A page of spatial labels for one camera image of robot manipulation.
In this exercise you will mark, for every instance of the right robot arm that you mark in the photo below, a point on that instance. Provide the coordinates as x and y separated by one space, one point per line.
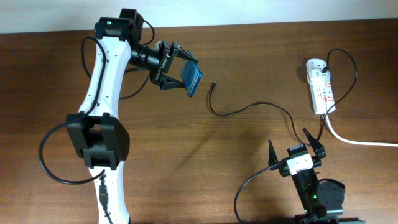
322 199

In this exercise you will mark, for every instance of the white power strip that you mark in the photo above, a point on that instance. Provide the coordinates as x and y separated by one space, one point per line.
321 92

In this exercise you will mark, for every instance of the blue Galaxy smartphone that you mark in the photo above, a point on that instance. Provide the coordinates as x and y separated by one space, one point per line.
191 75

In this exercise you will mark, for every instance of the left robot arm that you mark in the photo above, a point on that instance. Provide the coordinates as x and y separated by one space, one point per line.
96 132

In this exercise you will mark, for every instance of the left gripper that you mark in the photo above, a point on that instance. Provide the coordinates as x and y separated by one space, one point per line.
166 58

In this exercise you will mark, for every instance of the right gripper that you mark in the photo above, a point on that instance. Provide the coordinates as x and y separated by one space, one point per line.
285 168

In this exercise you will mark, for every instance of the white USB charger plug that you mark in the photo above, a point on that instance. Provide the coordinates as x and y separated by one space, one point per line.
316 75

